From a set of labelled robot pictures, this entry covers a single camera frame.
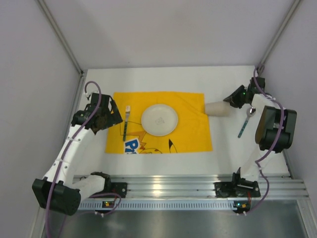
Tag green handled fork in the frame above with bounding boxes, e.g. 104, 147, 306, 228
123, 105, 131, 141

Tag beige paper cup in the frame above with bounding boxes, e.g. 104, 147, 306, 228
205, 101, 230, 117

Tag white bowl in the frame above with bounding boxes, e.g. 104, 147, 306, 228
141, 104, 178, 137

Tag yellow cartoon placemat cloth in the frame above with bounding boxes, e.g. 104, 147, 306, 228
106, 92, 212, 154

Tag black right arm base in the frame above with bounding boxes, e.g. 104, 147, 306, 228
214, 181, 261, 198

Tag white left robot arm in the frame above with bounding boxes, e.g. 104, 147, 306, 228
32, 93, 123, 216

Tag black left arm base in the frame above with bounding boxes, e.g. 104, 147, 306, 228
89, 182, 128, 198

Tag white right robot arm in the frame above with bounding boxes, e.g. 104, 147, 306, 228
223, 76, 297, 181

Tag green handled spoon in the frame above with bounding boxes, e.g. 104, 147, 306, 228
238, 107, 256, 138

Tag aluminium rail frame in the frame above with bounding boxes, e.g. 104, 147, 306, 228
111, 176, 309, 200

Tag perforated metal cable tray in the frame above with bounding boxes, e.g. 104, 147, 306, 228
77, 199, 250, 211

